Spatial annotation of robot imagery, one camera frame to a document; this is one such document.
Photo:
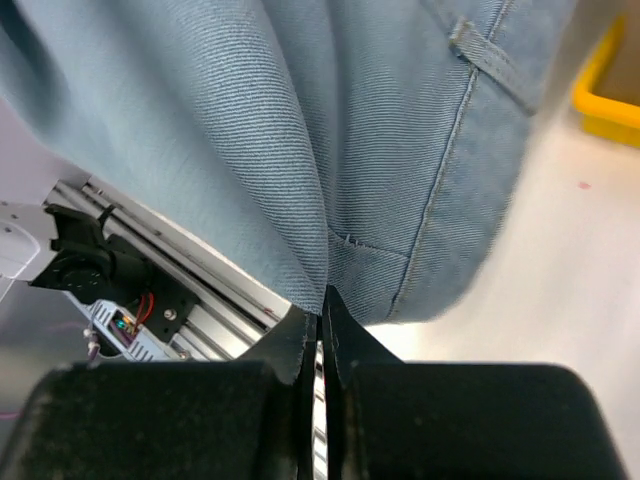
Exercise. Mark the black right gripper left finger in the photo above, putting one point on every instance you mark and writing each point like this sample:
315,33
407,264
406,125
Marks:
247,418

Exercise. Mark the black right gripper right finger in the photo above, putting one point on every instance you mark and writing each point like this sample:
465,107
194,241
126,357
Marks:
390,419

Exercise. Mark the light blue denim skirt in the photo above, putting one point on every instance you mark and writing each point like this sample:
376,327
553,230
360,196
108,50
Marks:
372,146

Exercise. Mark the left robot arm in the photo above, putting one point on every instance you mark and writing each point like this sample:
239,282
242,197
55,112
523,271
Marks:
58,248

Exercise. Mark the yellow plastic bin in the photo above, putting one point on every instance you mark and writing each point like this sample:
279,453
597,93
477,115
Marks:
603,115

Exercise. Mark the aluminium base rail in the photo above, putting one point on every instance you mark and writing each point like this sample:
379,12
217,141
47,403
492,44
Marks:
233,310

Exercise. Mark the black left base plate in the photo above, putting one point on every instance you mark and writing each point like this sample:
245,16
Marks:
161,306

